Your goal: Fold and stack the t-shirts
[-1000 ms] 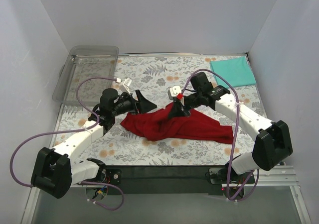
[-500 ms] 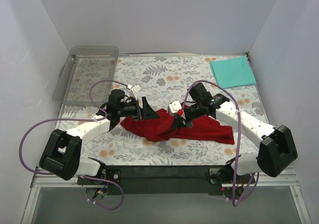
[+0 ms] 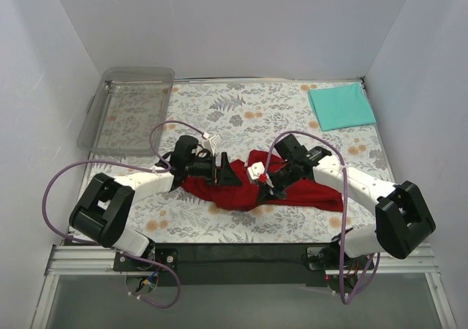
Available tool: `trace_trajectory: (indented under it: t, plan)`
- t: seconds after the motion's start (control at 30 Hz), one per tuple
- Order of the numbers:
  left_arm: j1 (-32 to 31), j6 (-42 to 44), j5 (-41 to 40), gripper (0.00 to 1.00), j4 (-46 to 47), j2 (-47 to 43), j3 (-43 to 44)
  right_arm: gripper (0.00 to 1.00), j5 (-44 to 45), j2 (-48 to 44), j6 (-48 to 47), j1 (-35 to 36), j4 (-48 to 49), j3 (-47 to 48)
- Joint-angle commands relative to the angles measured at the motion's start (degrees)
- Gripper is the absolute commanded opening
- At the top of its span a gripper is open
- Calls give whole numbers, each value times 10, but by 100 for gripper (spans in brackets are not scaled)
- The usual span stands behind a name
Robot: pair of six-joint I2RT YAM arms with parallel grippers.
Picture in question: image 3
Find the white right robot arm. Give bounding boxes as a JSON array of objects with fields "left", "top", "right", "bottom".
[{"left": 247, "top": 134, "right": 436, "bottom": 269}]

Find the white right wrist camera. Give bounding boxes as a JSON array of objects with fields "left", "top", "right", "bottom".
[{"left": 246, "top": 162, "right": 273, "bottom": 188}]

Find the red t shirt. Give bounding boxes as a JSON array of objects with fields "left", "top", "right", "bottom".
[{"left": 181, "top": 149, "right": 344, "bottom": 213}]

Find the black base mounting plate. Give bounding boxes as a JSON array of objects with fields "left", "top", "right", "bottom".
[{"left": 113, "top": 243, "right": 376, "bottom": 288}]

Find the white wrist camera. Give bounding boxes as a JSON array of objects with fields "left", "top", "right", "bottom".
[
  {"left": 246, "top": 162, "right": 273, "bottom": 188},
  {"left": 196, "top": 132, "right": 222, "bottom": 156}
]

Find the clear plastic bin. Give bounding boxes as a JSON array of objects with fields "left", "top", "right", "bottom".
[{"left": 77, "top": 67, "right": 175, "bottom": 156}]

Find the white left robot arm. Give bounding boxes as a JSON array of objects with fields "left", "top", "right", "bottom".
[{"left": 69, "top": 135, "right": 242, "bottom": 271}]

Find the folded teal t shirt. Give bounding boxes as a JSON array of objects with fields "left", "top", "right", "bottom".
[{"left": 308, "top": 83, "right": 376, "bottom": 132}]

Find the aluminium frame rail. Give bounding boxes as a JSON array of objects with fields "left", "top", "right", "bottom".
[{"left": 46, "top": 243, "right": 439, "bottom": 275}]

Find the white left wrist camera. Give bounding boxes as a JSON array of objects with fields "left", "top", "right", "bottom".
[{"left": 196, "top": 132, "right": 222, "bottom": 156}]

